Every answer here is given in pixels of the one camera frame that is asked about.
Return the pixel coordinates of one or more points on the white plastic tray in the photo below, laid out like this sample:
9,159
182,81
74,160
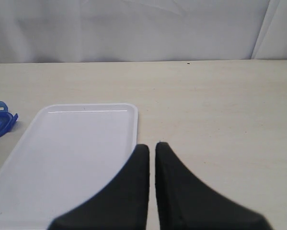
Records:
68,153

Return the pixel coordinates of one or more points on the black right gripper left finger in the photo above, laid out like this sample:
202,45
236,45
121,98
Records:
120,205

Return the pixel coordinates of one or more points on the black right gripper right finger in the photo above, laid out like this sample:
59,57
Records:
186,203

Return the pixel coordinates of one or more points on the white backdrop curtain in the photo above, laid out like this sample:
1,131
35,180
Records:
141,30

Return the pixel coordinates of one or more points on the blue container lid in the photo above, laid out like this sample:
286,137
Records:
7,120

